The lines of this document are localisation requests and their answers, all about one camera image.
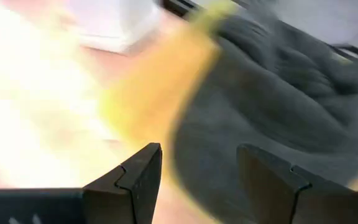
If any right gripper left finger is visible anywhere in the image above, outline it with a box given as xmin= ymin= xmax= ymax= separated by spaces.
xmin=0 ymin=142 xmax=163 ymax=224

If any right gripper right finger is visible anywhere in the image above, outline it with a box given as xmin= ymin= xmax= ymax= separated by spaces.
xmin=236 ymin=142 xmax=358 ymax=224

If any dark grey baseball cap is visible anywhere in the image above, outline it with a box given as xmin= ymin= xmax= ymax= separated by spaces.
xmin=171 ymin=12 xmax=358 ymax=224

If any white hexagonal plant pot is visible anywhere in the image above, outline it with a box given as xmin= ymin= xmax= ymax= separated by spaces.
xmin=67 ymin=0 xmax=164 ymax=54

